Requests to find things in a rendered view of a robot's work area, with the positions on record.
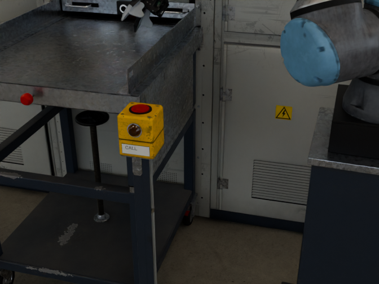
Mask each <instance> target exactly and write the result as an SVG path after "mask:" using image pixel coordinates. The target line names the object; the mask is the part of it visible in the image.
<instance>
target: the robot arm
mask: <svg viewBox="0 0 379 284"><path fill-rule="evenodd" d="M168 6H169V1H168V0H131V2H130V3H129V5H128V6H127V8H126V9H125V11H124V12H123V14H122V18H121V21H124V20H125V19H126V18H127V17H128V15H133V16H136V17H137V18H136V20H135V23H134V25H133V27H134V32H136V31H137V30H138V28H139V27H140V25H142V26H146V27H148V28H151V27H152V26H153V23H152V22H151V20H150V18H149V17H150V14H151V13H152V14H154V15H155V16H156V15H157V16H158V17H162V15H163V14H164V12H165V11H166V9H167V8H168ZM164 9H165V10H164ZM290 17H291V21H290V22H288V23H287V24H286V26H285V27H284V29H285V30H283V31H282V34H281V38H280V49H281V56H282V57H283V58H284V65H285V67H286V69H287V71H288V72H289V74H290V75H291V76H292V77H293V78H294V79H295V80H296V81H297V82H299V83H301V84H302V85H304V86H309V87H315V86H329V85H332V84H334V83H339V82H344V81H348V80H352V81H351V83H350V84H349V86H348V88H347V90H346V92H345V94H344V96H343V101H342V107H343V109H344V111H345V112H346V113H348V114H349V115H351V116H353V117H355V118H357V119H359V120H362V121H366V122H369V123H375V124H379V0H364V7H363V6H362V0H297V1H296V3H295V5H294V6H293V8H292V9H291V11H290Z"/></svg>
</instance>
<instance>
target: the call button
mask: <svg viewBox="0 0 379 284"><path fill-rule="evenodd" d="M131 110H132V111H133V112H137V113H143V112H147V111H149V106H147V105H145V104H137V105H134V106H133V107H132V108H131Z"/></svg>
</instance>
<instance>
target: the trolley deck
mask: <svg viewBox="0 0 379 284"><path fill-rule="evenodd" d="M133 25H134V23H124V22H115V21H100V20H84V19H69V18H65V19H62V20H60V21H58V22H57V23H55V24H53V25H51V26H49V27H47V28H45V29H44V30H42V31H40V32H38V33H36V34H34V35H32V36H30V37H28V38H26V39H24V40H23V41H21V42H19V43H17V44H15V45H13V46H11V47H9V48H7V49H5V50H3V51H2V52H0V100H2V101H11V102H17V103H20V102H21V101H20V97H21V95H22V94H24V93H29V94H34V97H33V102H32V104H37V105H46V106H52V107H62V108H71V109H81V110H90V111H96V112H106V113H116V114H120V113H121V112H122V111H123V109H124V108H125V107H126V106H127V105H128V104H129V103H130V102H136V103H146V104H152V103H153V102H154V101H155V100H156V98H157V97H158V96H159V94H160V93H161V92H162V91H163V90H164V88H165V87H166V86H167V85H168V84H169V82H170V81H171V80H172V79H173V78H174V77H175V75H176V74H177V73H178V72H179V71H180V69H181V68H182V67H183V66H184V64H185V63H186V62H187V61H188V59H189V58H190V57H191V56H192V55H193V54H194V52H195V51H196V50H197V49H198V48H199V47H200V45H201V44H202V30H203V27H201V28H195V29H194V30H193V31H192V32H190V34H189V35H188V36H187V37H186V38H185V39H184V40H183V41H182V42H181V43H180V44H179V45H178V46H177V47H176V48H175V50H174V51H173V52H172V53H171V54H170V55H169V56H168V57H167V58H166V59H165V60H164V61H163V62H162V63H161V64H160V65H159V66H158V67H157V68H156V69H155V70H154V71H153V72H152V73H151V75H150V76H149V77H148V78H147V79H146V80H145V81H144V82H143V83H142V84H141V85H140V86H139V87H138V88H137V89H136V90H135V91H134V92H133V93H132V94H131V95H120V94H116V92H117V91H118V90H119V89H120V88H121V87H122V86H123V85H124V84H125V83H126V82H127V80H126V69H127V68H128V67H129V66H131V65H132V64H133V63H134V62H135V61H136V60H138V59H139V58H140V57H141V56H142V55H143V54H144V53H145V52H146V51H147V50H148V49H149V48H151V47H152V46H153V45H154V44H155V43H156V42H157V41H158V40H159V39H160V38H161V37H163V36H164V35H165V34H166V33H167V32H168V31H169V30H170V29H171V28H172V27H173V26H171V25H155V24H153V26H152V27H151V28H148V27H146V26H142V25H140V27H139V28H138V30H137V31H136V32H134V27H133Z"/></svg>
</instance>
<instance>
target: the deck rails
mask: <svg viewBox="0 0 379 284"><path fill-rule="evenodd" d="M62 19H65V17H58V13H57V8H56V0H53V1H51V2H49V3H47V4H44V5H42V6H39V7H37V8H35V9H33V10H31V11H28V12H26V13H24V14H22V15H19V16H17V17H15V18H13V19H11V20H8V21H6V22H4V23H1V24H0V52H2V51H3V50H5V49H7V48H9V47H11V46H13V45H15V44H17V43H19V42H21V41H23V40H24V39H26V38H28V37H30V36H32V35H34V34H36V33H38V32H40V31H42V30H44V29H45V28H47V27H49V26H51V25H53V24H55V23H57V22H58V21H60V20H62ZM194 29H195V9H192V10H191V11H190V12H189V13H188V14H187V15H186V16H185V17H184V18H183V19H182V20H180V21H179V22H178V23H177V24H176V25H175V26H173V27H172V28H171V29H170V30H169V31H168V32H167V33H166V34H165V35H164V36H163V37H161V38H160V39H159V40H158V41H157V42H156V43H155V44H154V45H153V46H152V47H151V48H149V49H148V50H147V51H146V52H145V53H144V54H143V55H142V56H141V57H140V58H139V59H138V60H136V61H135V62H134V63H133V64H132V65H131V66H129V67H128V68H127V69H126V80H127V82H126V83H125V84H124V85H123V86H122V87H121V88H120V89H119V90H118V91H117V92H116V94H120V95H131V94H132V93H133V92H134V91H135V90H136V89H137V88H138V87H139V86H140V85H141V84H142V83H143V82H144V81H145V80H146V79H147V78H148V77H149V76H150V75H151V73H152V72H153V71H154V70H155V69H156V68H157V67H158V66H159V65H160V64H161V63H162V62H163V61H164V60H165V59H166V58H167V57H168V56H169V55H170V54H171V53H172V52H173V51H174V50H175V48H176V47H177V46H178V45H179V44H180V43H181V42H182V41H183V40H184V39H185V38H186V37H187V36H188V35H189V34H190V32H192V31H193V30H194ZM131 71H132V75H131V76H130V77H129V73H130V72H131Z"/></svg>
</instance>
